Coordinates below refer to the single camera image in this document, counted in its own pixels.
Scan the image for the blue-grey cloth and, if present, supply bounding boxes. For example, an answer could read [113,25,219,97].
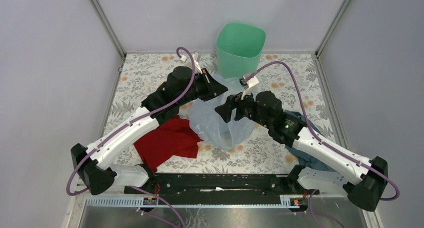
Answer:
[285,110,336,172]

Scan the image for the green plastic trash bin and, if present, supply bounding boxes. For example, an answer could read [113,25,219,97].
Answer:
[215,22,266,79]

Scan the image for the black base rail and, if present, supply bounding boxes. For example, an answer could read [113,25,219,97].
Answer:
[141,173,312,205]

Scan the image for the light blue plastic trash bag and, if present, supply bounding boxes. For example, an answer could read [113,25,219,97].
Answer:
[188,75,256,150]

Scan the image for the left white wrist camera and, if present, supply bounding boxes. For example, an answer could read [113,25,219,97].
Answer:
[178,52,206,78]

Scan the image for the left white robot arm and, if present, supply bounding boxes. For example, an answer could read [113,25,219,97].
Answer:
[70,66,228,195]

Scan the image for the red cloth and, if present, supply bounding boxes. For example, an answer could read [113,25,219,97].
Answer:
[133,115,202,173]

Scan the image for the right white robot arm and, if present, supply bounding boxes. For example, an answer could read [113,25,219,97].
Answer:
[214,91,388,212]

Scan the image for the floral table mat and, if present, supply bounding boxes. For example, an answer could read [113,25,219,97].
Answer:
[104,53,344,174]

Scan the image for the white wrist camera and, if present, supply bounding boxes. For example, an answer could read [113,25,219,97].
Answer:
[178,52,206,78]
[239,76,259,100]

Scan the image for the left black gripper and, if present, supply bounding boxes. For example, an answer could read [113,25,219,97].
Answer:
[178,68,229,106]

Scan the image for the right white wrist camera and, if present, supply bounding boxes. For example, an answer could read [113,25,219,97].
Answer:
[239,76,259,100]

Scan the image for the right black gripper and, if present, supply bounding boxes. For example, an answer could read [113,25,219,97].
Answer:
[214,86,272,129]

